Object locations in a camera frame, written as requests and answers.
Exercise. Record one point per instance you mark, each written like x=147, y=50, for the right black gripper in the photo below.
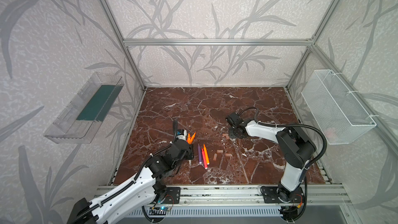
x=232, y=121

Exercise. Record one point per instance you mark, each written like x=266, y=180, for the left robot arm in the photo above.
x=143, y=188

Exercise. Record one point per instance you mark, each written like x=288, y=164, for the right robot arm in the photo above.
x=307, y=147

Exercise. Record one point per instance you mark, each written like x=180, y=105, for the purple highlighter pen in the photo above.
x=200, y=154

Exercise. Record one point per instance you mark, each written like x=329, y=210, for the pink highlighter pen near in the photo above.
x=204, y=159

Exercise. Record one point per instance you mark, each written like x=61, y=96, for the green circuit board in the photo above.
x=160, y=211

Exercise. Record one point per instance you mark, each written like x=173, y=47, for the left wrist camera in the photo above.
x=182, y=134

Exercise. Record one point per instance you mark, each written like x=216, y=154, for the white wire mesh basket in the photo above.
x=337, y=111

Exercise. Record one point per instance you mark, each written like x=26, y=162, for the clear plastic wall bin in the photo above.
x=80, y=121

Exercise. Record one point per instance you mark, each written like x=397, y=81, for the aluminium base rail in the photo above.
x=250, y=195

